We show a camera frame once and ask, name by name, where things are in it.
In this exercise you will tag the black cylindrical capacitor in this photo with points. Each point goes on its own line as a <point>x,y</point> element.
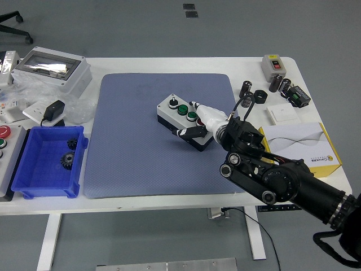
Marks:
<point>275,82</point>
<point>247,101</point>
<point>245,89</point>
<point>285,85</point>

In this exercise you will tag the clear plastic bag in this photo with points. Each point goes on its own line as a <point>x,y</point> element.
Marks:
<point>80,110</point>

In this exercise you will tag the black office chair base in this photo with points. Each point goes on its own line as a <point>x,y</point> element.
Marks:
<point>11,29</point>

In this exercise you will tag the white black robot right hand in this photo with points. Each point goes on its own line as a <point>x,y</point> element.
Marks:
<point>211,117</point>

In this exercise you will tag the grey red-black switch box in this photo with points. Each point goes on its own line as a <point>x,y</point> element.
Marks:
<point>268,70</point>

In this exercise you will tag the silver metal plate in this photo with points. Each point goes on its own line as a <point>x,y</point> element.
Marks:
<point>169,266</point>

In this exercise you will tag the grey bracket under table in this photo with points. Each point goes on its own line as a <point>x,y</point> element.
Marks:
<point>215,213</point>

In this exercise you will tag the black table control panel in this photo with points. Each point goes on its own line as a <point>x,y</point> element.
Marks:
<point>279,208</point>

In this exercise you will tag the white wall switch plate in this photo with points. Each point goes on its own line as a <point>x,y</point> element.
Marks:
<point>282,113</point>

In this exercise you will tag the yellow white cardboard box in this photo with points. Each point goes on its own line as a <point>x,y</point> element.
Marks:
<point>299,141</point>

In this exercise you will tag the grey emergency-stop control box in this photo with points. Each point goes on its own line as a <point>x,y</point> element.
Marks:
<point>12,158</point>

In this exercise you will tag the small white printed box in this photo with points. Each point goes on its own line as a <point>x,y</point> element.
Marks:
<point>9,111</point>

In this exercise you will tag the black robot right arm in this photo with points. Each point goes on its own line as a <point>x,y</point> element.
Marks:
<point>310,189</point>

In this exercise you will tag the black module with green terminals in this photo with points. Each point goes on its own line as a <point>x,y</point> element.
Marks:
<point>299,97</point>

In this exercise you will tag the grey four-button control box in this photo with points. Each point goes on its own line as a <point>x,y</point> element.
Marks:
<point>166,114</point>

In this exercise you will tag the dark floor cover plate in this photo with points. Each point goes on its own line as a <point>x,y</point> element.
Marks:
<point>189,6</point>
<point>191,14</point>

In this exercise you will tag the blue plastic bin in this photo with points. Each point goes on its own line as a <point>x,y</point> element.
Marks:
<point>42,175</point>

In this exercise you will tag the small black gear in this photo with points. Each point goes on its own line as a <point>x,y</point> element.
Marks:
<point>72,143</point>

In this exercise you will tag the black power adapter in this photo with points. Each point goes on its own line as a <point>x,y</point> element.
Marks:
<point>55,108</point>

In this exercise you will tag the blue-grey table mat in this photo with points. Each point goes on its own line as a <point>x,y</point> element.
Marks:
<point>135,158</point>

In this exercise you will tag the white silver device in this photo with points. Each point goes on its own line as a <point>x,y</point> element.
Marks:
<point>7,67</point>

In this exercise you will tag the large black gear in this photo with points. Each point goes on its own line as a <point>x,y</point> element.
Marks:
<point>67,160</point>

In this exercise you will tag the white table leg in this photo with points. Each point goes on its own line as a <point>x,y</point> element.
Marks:
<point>49,240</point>
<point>255,240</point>

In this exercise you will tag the white wall socket plate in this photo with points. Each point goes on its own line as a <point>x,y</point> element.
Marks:
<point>32,111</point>

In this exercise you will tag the grey enclosure with clear lid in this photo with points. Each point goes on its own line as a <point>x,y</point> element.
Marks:
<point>76,79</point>

